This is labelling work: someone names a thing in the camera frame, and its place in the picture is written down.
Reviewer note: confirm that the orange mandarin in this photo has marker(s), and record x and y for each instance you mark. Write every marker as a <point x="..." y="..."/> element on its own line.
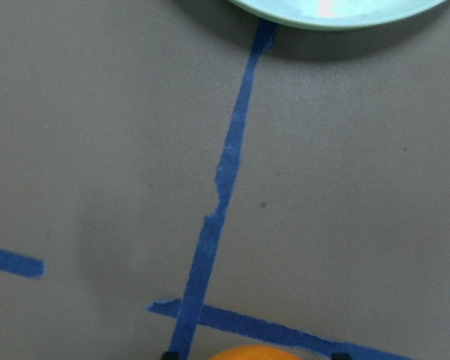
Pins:
<point x="254" y="352"/>

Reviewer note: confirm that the mint green plate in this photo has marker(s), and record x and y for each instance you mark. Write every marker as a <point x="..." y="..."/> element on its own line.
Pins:
<point x="335" y="15"/>

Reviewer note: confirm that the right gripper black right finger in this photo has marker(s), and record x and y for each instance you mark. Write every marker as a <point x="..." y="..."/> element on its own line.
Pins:
<point x="340" y="356"/>

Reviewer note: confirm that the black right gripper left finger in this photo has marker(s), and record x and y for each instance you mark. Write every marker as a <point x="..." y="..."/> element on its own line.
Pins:
<point x="170" y="355"/>

